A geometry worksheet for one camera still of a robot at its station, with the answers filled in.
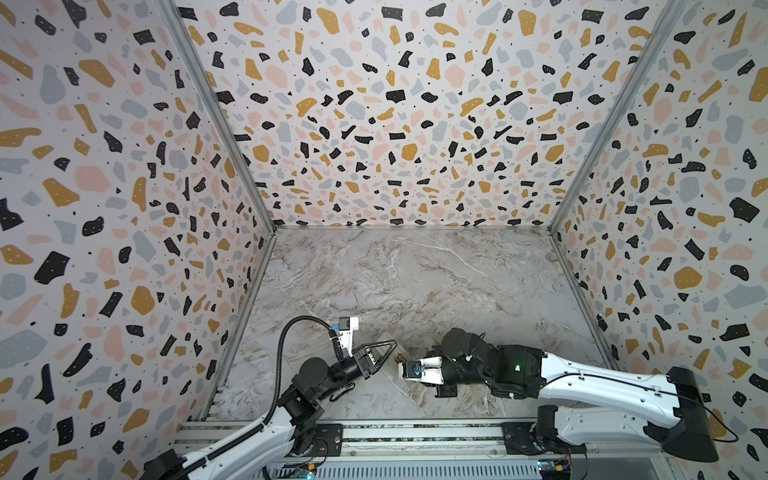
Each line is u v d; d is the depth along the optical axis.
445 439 0.76
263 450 0.54
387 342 0.70
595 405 0.47
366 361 0.66
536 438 0.66
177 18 0.70
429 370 0.57
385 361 0.68
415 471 0.70
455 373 0.58
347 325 0.69
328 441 0.73
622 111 0.88
